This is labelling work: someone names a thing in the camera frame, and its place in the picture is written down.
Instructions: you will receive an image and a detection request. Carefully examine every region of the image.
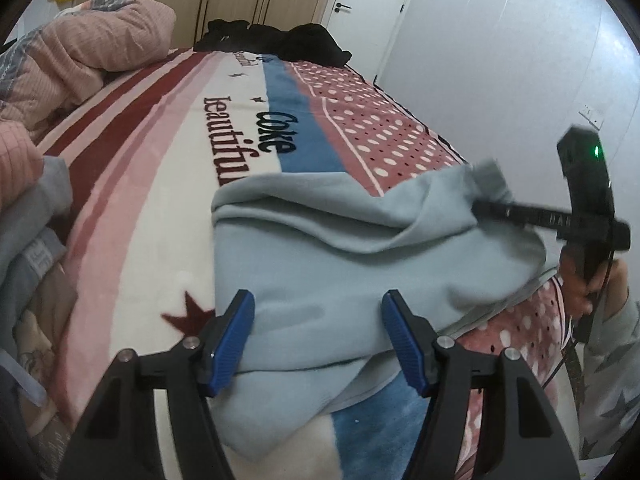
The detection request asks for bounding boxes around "person's right forearm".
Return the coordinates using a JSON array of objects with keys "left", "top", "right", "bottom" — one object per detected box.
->
[{"left": 575, "top": 296, "right": 640, "bottom": 462}]

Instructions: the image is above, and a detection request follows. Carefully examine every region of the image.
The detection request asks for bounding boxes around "grey-blue folded garment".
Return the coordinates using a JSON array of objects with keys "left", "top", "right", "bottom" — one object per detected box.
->
[{"left": 0, "top": 155, "right": 74, "bottom": 341}]

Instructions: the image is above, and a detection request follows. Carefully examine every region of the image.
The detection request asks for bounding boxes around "pale printed cloth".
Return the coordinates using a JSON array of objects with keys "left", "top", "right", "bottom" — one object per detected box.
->
[{"left": 10, "top": 265, "right": 76, "bottom": 466}]

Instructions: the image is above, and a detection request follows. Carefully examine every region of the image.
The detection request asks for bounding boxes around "light blue sweater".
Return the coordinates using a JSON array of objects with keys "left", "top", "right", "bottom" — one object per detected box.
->
[{"left": 210, "top": 159, "right": 549, "bottom": 462}]

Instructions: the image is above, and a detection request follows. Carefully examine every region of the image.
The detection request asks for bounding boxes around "person's right hand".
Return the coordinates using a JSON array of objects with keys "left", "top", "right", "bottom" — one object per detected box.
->
[{"left": 558, "top": 247, "right": 629, "bottom": 330}]

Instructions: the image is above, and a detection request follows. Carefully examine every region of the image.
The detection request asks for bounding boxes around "striped dotted printed blanket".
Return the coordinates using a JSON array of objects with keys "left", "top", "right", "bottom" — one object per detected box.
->
[{"left": 35, "top": 47, "right": 577, "bottom": 480}]

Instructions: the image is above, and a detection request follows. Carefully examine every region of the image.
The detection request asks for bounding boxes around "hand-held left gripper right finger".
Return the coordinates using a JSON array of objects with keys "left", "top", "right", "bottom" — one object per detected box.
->
[{"left": 381, "top": 289, "right": 583, "bottom": 480}]

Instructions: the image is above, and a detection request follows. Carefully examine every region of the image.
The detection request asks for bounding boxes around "black clothes pile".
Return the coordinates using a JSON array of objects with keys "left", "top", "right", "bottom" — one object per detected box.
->
[{"left": 193, "top": 18, "right": 354, "bottom": 67}]

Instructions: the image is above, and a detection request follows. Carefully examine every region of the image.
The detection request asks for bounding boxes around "black cable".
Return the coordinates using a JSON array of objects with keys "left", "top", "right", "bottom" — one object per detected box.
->
[{"left": 544, "top": 252, "right": 617, "bottom": 391}]

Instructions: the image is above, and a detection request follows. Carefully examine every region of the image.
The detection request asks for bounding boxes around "pink ribbed quilt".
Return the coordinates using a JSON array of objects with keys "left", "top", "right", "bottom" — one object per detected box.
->
[{"left": 0, "top": 0, "right": 177, "bottom": 181}]

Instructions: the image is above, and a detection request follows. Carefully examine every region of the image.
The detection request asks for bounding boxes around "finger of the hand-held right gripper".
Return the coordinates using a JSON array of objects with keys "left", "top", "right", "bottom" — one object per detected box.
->
[{"left": 472, "top": 199, "right": 568, "bottom": 235}]

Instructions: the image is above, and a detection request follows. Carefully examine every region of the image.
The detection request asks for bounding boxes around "white door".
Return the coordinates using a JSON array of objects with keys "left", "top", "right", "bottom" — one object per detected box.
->
[{"left": 320, "top": 0, "right": 424, "bottom": 79}]

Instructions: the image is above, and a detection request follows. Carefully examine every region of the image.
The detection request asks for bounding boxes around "white wall socket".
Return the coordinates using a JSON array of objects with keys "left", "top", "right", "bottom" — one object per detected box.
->
[{"left": 577, "top": 104, "right": 606, "bottom": 129}]

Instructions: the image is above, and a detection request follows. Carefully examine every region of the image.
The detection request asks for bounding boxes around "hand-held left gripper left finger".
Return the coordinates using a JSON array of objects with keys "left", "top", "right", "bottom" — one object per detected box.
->
[{"left": 59, "top": 289, "right": 256, "bottom": 480}]

